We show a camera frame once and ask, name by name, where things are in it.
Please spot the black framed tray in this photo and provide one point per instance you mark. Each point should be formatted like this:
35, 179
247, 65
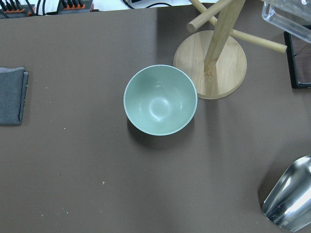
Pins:
299, 61

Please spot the light green bowl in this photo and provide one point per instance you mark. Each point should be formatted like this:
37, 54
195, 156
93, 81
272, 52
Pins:
160, 100

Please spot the wooden cup tree stand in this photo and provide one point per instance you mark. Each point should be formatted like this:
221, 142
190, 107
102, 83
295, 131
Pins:
211, 55

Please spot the grey folded cloth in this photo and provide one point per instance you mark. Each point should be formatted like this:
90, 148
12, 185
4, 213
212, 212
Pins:
13, 86

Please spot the metal scoop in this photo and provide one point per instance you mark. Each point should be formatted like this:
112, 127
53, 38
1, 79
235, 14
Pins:
288, 205

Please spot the orange black connector block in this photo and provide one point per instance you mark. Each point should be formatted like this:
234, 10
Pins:
16, 9

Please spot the clear glass cup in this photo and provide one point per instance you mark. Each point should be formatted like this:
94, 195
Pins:
292, 16

